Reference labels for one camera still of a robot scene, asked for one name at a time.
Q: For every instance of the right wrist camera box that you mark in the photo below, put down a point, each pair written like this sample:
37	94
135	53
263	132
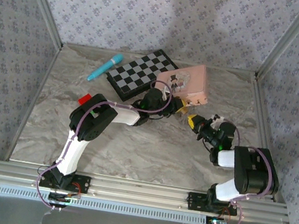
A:
217	119

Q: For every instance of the teal marker pen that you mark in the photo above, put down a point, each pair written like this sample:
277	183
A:
106	66

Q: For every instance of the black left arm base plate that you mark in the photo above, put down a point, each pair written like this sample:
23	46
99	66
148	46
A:
81	182

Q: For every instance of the folded black grey chessboard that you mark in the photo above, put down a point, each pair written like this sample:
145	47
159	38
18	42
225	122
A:
138	73

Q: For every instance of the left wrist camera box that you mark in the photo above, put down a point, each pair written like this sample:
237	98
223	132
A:
166	92

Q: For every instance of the pink tin box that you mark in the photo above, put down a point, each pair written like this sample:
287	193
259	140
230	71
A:
186	79

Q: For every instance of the aluminium frame post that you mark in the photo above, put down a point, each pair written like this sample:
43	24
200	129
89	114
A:
42	1
289	40

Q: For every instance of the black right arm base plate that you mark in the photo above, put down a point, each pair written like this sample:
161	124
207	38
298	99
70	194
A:
195	200

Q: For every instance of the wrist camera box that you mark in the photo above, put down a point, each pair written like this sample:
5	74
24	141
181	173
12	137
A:
166	92
217	119

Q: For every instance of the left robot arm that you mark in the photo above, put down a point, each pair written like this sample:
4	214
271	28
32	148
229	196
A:
94	120

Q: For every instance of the aluminium mounting rail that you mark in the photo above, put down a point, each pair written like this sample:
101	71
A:
137	191

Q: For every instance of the red toy building block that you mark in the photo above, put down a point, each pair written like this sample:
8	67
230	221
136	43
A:
84	99

